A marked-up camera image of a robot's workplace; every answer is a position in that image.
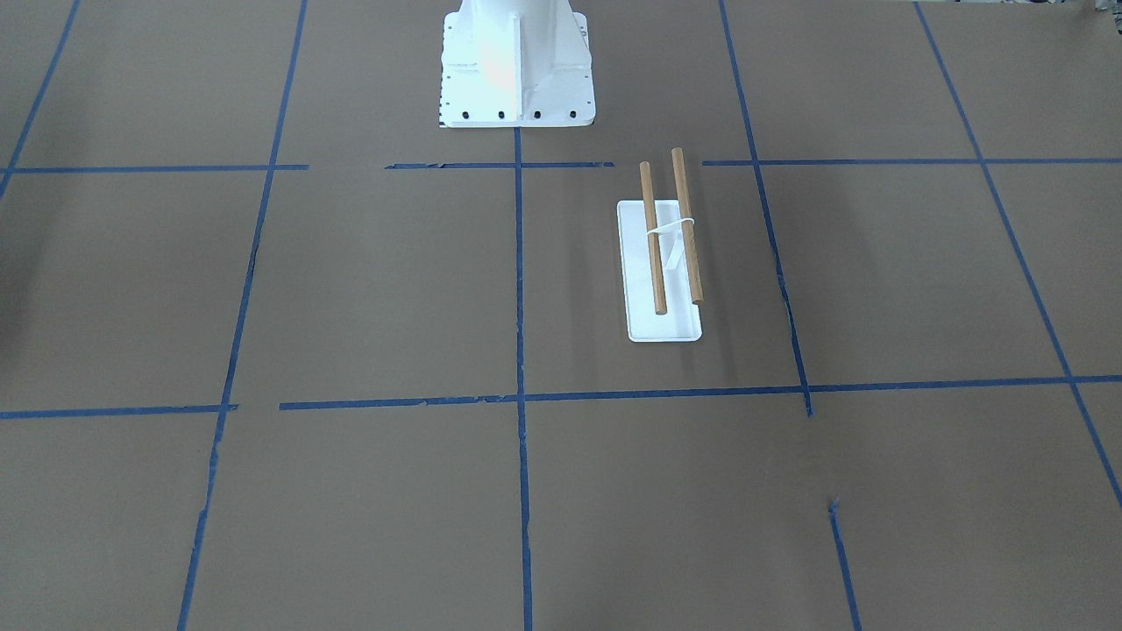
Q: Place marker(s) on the short wooden rack bar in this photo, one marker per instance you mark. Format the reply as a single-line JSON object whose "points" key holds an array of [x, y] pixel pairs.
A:
{"points": [[653, 237]]}

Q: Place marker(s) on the tall wooden rack bar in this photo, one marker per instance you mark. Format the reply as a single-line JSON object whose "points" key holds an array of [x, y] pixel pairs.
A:
{"points": [[688, 226]]}

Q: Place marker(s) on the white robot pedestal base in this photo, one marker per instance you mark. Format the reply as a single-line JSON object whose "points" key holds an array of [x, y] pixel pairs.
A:
{"points": [[516, 64]]}

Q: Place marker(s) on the white rack base tray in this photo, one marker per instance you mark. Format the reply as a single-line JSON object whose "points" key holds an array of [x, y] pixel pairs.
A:
{"points": [[681, 320]]}

